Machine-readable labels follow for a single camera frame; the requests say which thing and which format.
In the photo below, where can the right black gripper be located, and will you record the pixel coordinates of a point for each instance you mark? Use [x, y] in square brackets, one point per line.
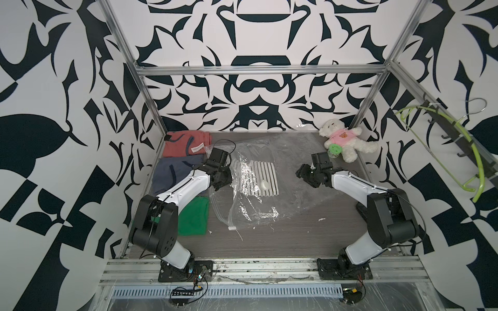
[302, 172]

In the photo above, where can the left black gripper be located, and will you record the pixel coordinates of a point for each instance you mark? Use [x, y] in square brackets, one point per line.
[227, 169]

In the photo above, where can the black white striped shirt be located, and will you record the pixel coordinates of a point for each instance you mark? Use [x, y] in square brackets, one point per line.
[252, 173]

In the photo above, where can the red tank top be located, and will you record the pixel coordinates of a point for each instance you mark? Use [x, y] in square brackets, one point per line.
[186, 143]

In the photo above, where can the blue tank top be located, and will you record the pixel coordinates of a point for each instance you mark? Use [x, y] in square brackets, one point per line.
[170, 171]

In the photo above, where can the clear plastic vacuum bag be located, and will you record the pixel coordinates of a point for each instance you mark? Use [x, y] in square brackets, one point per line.
[236, 211]

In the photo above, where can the green garment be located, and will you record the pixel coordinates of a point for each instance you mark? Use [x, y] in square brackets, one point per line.
[194, 217]

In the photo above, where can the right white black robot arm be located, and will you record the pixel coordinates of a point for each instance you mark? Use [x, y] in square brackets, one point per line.
[389, 215]

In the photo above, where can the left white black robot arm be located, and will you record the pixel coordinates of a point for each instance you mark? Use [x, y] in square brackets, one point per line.
[155, 225]

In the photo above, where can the white vacuum bag valve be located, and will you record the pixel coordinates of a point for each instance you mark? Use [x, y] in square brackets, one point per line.
[264, 185]

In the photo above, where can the green lidded small tub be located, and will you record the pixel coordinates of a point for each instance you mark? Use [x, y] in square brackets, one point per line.
[334, 150]

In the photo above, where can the white teddy bear pink shirt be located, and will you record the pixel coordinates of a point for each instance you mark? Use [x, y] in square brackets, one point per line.
[336, 132]

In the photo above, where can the green clothes hanger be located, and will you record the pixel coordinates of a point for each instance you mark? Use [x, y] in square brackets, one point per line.
[473, 185]

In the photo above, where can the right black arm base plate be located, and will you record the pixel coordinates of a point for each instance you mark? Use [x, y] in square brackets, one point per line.
[342, 269]

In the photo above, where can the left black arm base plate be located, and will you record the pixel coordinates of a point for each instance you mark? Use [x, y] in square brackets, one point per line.
[195, 270]

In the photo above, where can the white slotted cable duct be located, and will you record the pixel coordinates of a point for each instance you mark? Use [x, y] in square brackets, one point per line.
[334, 291]

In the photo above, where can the aluminium frame crossbar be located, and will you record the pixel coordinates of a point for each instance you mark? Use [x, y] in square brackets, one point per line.
[259, 70]

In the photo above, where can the black wall hook rack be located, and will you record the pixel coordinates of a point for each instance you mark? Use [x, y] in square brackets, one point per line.
[469, 145]

